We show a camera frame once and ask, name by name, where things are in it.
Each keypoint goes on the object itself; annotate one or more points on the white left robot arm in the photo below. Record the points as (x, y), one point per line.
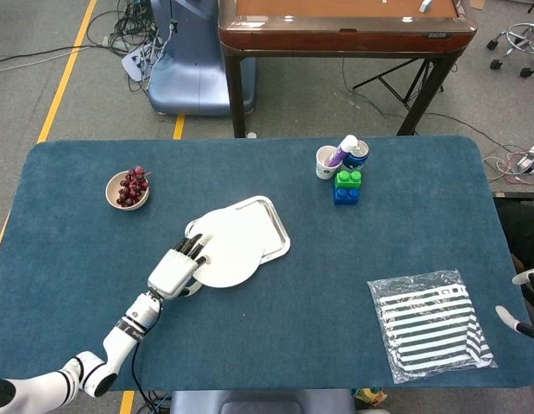
(120, 340)

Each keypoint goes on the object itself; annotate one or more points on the silver metal tray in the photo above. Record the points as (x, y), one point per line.
(273, 224)

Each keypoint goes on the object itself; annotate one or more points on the blue soda can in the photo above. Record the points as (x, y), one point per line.
(357, 163)

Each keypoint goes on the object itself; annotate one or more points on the red grape bunch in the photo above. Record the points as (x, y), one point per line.
(130, 190)

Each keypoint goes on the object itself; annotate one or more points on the green toy brick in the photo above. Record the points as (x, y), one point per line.
(348, 181)

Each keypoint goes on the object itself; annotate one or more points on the black bulky object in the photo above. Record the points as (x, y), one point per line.
(519, 233)

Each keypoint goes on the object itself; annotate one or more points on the white power strip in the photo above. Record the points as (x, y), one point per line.
(529, 161)

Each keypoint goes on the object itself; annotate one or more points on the blue purple robot base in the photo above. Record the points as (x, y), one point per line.
(193, 77)

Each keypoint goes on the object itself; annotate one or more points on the blue toy brick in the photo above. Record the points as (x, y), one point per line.
(346, 198)

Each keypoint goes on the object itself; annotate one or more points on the grey blue robot torso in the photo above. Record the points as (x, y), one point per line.
(258, 403)

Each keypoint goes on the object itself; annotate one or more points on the blue felt table cover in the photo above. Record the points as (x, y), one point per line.
(292, 336)

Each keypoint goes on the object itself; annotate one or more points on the colourful patterned cloth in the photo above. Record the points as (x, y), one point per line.
(370, 397)

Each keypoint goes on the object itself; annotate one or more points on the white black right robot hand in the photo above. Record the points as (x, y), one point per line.
(506, 317)

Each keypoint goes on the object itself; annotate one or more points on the purple white tube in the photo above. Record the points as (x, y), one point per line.
(342, 151)

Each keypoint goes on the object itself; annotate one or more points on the beige bowl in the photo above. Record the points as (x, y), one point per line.
(113, 190)

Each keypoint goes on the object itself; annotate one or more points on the office chair wheel base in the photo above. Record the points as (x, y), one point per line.
(519, 32)

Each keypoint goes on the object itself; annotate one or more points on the white floor socket board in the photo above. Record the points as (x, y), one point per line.
(133, 62)

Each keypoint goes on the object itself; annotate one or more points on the brown wooden mahjong table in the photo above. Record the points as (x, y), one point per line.
(335, 39)

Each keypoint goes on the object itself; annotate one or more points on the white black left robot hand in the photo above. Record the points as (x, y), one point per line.
(174, 274)

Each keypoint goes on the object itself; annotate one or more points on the plastic bag striped garment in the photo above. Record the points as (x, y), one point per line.
(426, 328)

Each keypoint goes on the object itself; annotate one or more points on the flower print paper cup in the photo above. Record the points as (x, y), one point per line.
(324, 170)

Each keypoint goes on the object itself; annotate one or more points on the white paper plate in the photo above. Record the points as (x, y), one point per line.
(232, 254)

